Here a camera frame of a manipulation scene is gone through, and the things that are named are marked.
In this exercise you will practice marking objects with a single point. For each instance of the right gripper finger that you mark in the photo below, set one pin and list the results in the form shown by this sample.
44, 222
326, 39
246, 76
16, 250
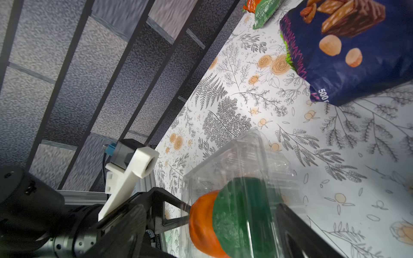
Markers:
296, 239

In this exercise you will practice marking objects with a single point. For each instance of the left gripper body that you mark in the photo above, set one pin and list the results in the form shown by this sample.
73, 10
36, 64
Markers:
132, 230

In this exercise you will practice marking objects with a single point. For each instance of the clear plastic container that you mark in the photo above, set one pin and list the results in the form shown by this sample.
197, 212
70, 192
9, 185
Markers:
249, 155

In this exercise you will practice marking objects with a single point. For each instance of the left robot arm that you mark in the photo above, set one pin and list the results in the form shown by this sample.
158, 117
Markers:
37, 223

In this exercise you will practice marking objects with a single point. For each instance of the purple candy bag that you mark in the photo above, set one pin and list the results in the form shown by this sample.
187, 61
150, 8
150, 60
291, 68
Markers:
346, 50

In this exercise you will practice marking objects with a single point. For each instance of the small orange green snack bag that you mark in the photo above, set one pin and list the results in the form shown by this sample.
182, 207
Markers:
263, 10

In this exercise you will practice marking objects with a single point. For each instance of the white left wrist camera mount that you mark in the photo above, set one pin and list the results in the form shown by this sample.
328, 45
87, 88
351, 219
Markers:
130, 161

